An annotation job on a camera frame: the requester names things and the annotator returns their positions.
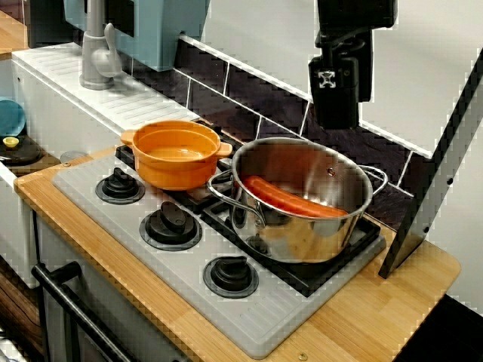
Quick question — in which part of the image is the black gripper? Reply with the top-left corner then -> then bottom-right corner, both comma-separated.
308,28 -> 374,130

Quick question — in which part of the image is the orange plastic pot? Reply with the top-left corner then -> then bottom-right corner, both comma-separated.
119,119 -> 234,191

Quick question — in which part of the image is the stainless steel pot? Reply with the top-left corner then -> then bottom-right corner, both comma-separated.
206,137 -> 389,264

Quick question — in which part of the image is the black stove knob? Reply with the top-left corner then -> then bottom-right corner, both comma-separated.
139,201 -> 203,252
94,167 -> 146,206
202,255 -> 260,300

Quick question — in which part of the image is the grey stove top panel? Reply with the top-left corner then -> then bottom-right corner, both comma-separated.
51,150 -> 388,359

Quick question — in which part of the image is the dark tiled backsplash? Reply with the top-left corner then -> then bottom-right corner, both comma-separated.
120,35 -> 435,231

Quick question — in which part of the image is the red sausage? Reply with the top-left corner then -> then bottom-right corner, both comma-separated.
241,175 -> 349,219

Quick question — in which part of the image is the dark upright side panel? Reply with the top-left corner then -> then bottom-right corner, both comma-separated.
378,48 -> 483,280

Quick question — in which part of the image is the black burner grate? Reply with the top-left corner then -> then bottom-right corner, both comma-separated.
115,127 -> 382,299

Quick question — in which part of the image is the teal plastic box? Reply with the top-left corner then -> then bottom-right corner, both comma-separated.
63,0 -> 211,72

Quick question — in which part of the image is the wooden countertop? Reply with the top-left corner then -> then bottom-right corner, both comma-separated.
14,145 -> 462,362

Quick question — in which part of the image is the grey toy faucet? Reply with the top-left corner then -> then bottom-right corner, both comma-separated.
78,0 -> 122,91

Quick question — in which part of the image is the white sink unit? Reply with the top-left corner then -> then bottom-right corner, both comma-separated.
0,43 -> 201,291

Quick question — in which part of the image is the white oven cabinet front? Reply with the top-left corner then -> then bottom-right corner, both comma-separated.
32,214 -> 189,362

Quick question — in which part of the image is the black box behind faucet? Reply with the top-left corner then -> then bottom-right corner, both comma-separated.
28,0 -> 76,49

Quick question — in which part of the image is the dark round lid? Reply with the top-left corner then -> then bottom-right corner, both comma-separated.
0,137 -> 45,165

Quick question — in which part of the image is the teal plate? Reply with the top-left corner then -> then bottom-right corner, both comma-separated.
0,97 -> 27,139

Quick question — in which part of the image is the wooden side table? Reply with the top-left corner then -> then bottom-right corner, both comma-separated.
0,9 -> 30,61

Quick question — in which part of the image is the black oven door handle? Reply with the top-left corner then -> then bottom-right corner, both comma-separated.
31,261 -> 133,362

